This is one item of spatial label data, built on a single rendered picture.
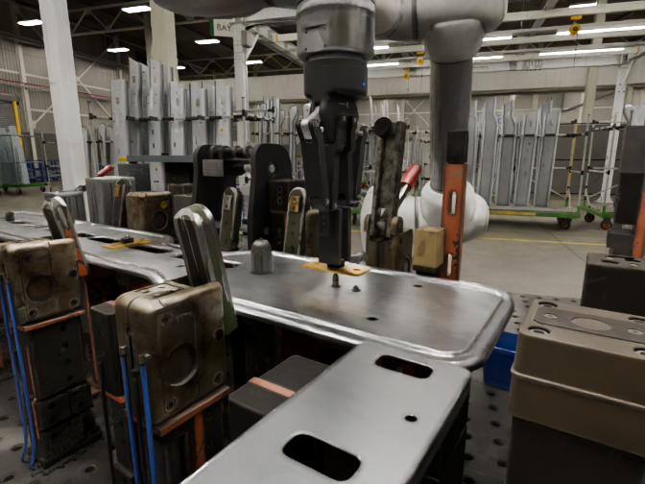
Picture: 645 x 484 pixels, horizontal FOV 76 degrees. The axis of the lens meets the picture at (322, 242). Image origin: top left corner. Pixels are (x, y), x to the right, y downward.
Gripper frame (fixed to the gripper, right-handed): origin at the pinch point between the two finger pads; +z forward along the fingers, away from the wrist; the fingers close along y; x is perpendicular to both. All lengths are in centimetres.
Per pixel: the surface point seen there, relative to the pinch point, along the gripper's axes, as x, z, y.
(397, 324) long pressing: 11.8, 6.8, 6.9
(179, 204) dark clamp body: -51, 1, -16
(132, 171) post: -92, -5, -31
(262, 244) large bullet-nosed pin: -11.6, 2.5, 0.7
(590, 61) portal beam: -17, -234, -1197
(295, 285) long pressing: -4.4, 6.8, 2.7
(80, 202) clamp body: -102, 4, -19
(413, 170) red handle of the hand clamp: 0.6, -7.4, -24.2
